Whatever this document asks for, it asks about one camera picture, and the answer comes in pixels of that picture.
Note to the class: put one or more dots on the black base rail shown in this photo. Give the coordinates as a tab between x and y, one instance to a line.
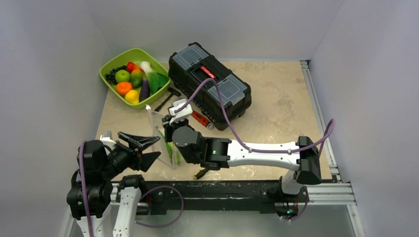
263	196

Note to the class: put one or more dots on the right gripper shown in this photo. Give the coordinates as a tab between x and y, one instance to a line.
167	130

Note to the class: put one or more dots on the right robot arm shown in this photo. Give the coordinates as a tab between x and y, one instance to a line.
301	158

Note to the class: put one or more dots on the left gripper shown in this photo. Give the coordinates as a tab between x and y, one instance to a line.
138	160

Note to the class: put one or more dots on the black hammer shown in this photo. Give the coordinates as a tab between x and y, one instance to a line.
173	92

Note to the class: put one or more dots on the toy red strawberry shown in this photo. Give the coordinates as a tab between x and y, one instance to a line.
131	67

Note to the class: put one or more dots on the toy green onion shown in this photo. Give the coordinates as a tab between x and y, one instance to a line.
170	155

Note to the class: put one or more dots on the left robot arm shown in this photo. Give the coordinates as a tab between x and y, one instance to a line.
91	186

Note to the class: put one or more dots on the toy black grapes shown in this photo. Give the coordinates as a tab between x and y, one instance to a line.
111	76

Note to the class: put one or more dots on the toy green apple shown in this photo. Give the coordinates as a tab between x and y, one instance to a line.
122	76

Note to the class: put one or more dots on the toy lemon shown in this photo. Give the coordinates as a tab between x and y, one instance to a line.
132	97

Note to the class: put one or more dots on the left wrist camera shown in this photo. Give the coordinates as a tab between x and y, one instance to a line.
106	139

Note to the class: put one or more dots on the green plastic bin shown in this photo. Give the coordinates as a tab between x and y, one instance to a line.
136	55

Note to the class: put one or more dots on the toy mango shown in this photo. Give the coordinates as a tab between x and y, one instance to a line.
136	78

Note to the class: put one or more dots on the toy purple eggplant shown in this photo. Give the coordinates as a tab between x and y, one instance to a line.
145	90

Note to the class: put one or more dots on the clear zip top bag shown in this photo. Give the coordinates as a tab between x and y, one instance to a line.
155	119

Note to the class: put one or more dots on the toy orange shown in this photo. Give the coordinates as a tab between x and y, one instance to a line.
123	88

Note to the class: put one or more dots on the yellow black screwdriver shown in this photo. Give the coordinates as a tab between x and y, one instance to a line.
200	173

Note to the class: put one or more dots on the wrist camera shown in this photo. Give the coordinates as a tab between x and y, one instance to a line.
179	111
106	139

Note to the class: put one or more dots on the adjustable wrench red handle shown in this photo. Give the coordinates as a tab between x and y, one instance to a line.
202	120

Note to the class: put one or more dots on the black toolbox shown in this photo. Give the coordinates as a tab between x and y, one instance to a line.
190	66

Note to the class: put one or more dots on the toy green leaf vegetable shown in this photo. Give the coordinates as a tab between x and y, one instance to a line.
155	80

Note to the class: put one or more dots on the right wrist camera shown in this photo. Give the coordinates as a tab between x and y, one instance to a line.
179	111

